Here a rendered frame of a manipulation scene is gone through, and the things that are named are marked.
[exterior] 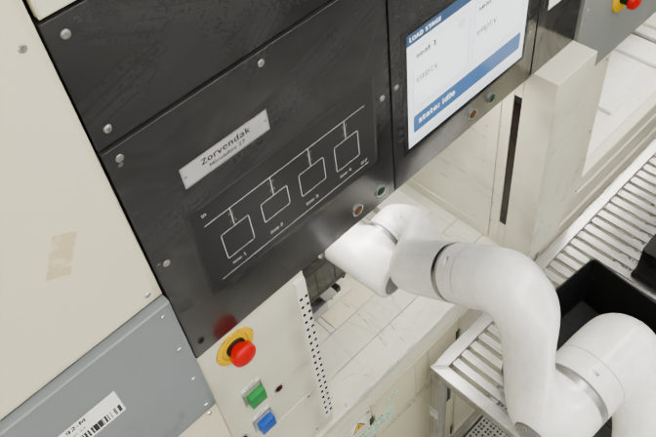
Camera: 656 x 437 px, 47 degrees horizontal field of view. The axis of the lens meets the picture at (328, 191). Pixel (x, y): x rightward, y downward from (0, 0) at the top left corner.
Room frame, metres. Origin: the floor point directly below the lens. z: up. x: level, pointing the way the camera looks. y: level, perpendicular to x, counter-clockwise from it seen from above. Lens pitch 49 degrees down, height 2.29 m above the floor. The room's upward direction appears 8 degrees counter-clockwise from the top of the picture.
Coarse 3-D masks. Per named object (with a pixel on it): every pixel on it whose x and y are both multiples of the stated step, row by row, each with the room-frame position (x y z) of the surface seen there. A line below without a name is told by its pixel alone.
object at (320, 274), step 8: (312, 264) 0.87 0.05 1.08; (320, 264) 0.89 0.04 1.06; (328, 264) 0.90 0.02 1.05; (304, 272) 0.86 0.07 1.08; (312, 272) 0.87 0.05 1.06; (320, 272) 0.88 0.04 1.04; (328, 272) 0.89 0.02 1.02; (336, 272) 0.91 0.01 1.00; (344, 272) 0.92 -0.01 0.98; (312, 280) 0.87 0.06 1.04; (320, 280) 0.88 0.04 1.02; (328, 280) 0.89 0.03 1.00; (336, 280) 0.90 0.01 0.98; (312, 288) 0.87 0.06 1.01; (320, 288) 0.88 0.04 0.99; (328, 288) 0.89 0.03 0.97; (336, 288) 0.91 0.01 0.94; (312, 296) 0.86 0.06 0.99
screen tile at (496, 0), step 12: (480, 0) 0.88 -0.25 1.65; (492, 0) 0.90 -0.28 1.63; (504, 0) 0.91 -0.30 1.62; (516, 0) 0.93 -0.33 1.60; (480, 12) 0.88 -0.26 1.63; (492, 12) 0.90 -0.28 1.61; (516, 12) 0.94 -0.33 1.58; (504, 24) 0.92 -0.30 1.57; (516, 24) 0.94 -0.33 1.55; (480, 36) 0.88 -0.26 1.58; (492, 36) 0.90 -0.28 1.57; (504, 36) 0.92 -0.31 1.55; (480, 48) 0.88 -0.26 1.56
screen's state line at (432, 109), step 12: (516, 36) 0.94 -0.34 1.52; (504, 48) 0.92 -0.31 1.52; (516, 48) 0.94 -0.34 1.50; (492, 60) 0.90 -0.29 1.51; (480, 72) 0.89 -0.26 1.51; (456, 84) 0.85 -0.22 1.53; (468, 84) 0.87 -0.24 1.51; (444, 96) 0.83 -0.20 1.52; (456, 96) 0.85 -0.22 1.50; (432, 108) 0.82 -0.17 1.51; (420, 120) 0.80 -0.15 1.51
